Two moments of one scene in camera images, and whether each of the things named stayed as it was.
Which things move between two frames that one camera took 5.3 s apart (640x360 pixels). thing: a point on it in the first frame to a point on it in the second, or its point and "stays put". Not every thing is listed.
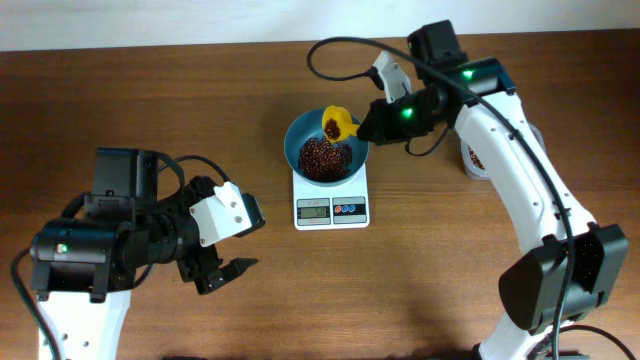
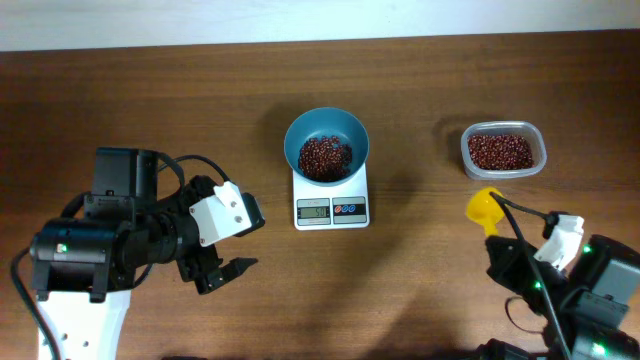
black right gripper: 378,121 to 511,255
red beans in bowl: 324,161 stays put
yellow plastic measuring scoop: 337,124 to 485,209
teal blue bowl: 308,125 stays put
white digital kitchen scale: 338,207 stays put
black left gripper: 198,267 stays put
